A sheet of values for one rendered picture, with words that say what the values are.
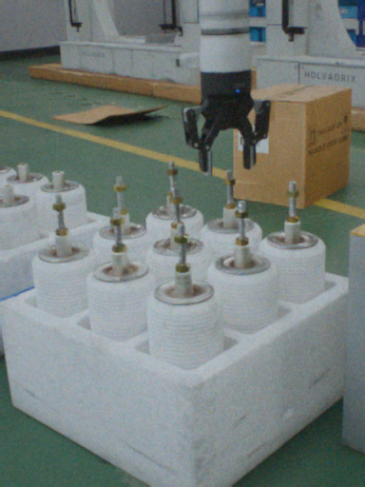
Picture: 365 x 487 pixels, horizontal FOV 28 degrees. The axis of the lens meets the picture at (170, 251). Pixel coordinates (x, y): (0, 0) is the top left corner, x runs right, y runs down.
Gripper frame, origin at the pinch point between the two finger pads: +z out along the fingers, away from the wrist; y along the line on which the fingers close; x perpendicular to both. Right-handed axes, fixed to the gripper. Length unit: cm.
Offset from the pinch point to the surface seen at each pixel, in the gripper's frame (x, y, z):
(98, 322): -12.1, -25.5, 15.9
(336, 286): -14.3, 10.6, 17.1
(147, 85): 308, 97, 29
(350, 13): 460, 343, 5
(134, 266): -9.7, -19.1, 9.8
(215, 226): 0.0, -2.4, 9.7
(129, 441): -20.6, -24.9, 29.5
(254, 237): -4.5, 2.0, 10.9
